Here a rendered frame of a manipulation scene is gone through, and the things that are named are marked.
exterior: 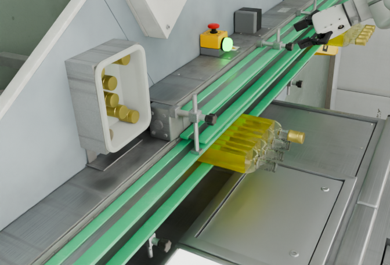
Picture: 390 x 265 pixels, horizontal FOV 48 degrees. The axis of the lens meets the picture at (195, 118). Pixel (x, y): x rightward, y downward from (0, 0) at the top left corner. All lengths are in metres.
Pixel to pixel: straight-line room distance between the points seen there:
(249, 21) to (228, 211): 0.78
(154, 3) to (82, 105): 0.32
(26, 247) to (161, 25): 0.61
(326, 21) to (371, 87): 6.04
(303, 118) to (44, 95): 1.09
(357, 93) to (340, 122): 5.76
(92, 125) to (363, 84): 6.62
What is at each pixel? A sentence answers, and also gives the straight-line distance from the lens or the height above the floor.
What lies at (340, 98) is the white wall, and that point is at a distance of 7.61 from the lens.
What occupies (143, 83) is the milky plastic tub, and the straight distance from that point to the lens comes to 1.10.
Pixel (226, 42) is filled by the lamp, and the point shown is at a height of 0.85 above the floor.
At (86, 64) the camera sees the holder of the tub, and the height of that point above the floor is 0.81.
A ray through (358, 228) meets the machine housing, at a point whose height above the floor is 1.36.
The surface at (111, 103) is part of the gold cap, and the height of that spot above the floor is 0.81.
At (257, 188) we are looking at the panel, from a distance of 1.31.
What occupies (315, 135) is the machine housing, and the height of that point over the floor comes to 1.12.
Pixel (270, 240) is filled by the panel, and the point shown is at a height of 1.18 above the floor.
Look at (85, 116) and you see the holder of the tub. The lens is 1.03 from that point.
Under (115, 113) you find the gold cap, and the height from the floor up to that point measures 0.80.
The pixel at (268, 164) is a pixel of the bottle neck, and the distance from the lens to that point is 1.17.
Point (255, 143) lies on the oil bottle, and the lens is 1.22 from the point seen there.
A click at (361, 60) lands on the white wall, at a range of 7.31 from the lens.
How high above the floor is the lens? 1.45
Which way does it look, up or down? 27 degrees down
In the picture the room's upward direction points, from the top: 103 degrees clockwise
